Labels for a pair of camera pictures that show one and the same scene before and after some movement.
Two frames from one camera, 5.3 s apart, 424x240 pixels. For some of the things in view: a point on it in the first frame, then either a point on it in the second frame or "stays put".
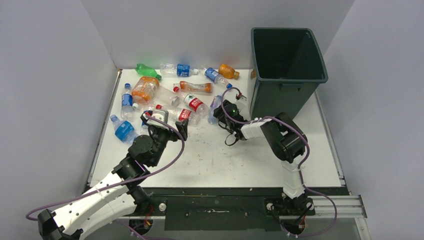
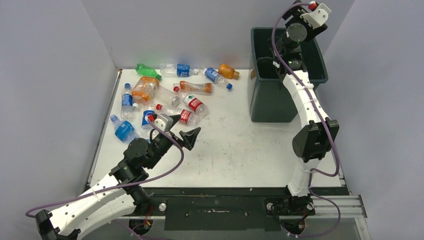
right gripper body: (220, 115) → (295, 12)
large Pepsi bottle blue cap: (144, 127) stays put
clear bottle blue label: (167, 70) stays put
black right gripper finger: (182, 127) → (189, 137)
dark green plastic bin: (288, 66) stays put
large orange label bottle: (143, 91) stays put
